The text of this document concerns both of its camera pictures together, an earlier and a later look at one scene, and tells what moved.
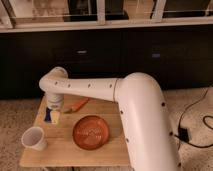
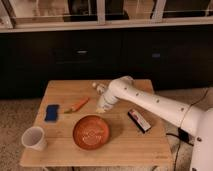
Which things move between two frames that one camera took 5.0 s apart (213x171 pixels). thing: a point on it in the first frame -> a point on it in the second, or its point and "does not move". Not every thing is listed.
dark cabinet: [175, 58] does not move
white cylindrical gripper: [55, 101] -> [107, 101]
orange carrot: [77, 106] does not move
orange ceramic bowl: [90, 132] does not move
